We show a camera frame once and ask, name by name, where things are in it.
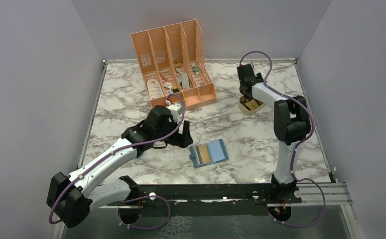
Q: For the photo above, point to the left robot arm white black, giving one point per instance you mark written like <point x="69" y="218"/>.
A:
<point x="71" y="197"/>

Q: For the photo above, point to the stack of credit cards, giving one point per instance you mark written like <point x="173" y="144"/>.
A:
<point x="252" y="105"/>

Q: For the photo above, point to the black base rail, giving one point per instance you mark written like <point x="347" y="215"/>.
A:
<point x="197" y="200"/>

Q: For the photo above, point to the beige oval card tray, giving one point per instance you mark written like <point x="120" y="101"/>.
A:
<point x="243" y="109"/>

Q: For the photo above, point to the blue card holder wallet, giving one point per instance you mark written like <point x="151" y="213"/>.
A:
<point x="217" y="151"/>

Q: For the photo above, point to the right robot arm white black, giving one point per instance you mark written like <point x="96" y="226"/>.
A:
<point x="291" y="125"/>

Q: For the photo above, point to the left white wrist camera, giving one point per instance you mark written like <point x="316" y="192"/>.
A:
<point x="176" y="111"/>

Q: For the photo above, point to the orange plastic desk organizer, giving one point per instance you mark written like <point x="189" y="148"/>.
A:
<point x="163" y="54"/>

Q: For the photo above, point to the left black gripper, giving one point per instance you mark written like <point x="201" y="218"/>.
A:
<point x="184" y="140"/>

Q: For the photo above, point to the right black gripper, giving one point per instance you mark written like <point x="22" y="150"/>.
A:
<point x="258" y="76"/>

